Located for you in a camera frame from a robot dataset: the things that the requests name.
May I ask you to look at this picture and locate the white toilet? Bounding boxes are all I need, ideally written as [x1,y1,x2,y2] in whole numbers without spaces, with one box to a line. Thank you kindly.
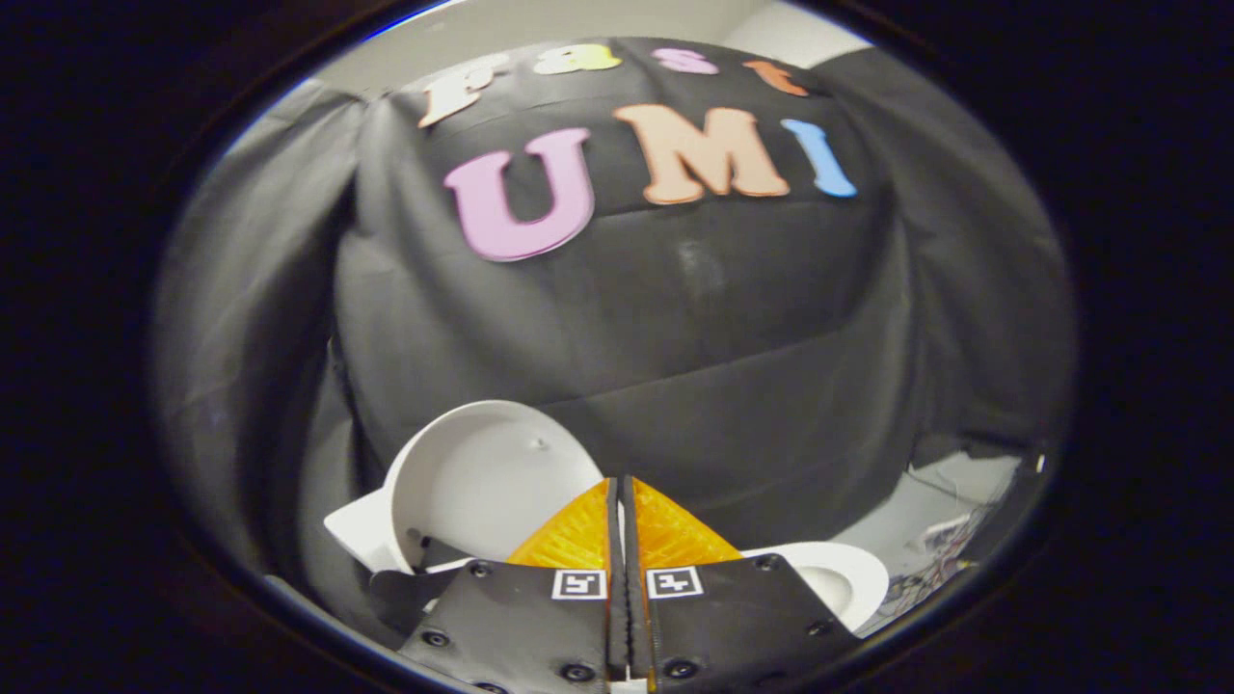
[323,487,890,637]

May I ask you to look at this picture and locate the black backdrop cloth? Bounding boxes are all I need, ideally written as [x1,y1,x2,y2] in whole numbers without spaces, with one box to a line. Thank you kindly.
[154,37,1076,637]

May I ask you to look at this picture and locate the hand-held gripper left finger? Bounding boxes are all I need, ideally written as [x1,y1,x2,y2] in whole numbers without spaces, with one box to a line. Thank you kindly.
[397,477,623,694]

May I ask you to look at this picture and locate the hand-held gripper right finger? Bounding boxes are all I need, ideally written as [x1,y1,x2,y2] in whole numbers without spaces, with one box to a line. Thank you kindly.
[622,475,861,694]

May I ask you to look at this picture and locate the tangle of thin wires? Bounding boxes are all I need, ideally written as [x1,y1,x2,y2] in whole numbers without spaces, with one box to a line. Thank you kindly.
[882,463,1004,618]

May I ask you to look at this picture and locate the white toilet lid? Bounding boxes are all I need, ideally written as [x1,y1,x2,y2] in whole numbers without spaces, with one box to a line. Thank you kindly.
[384,400,605,574]

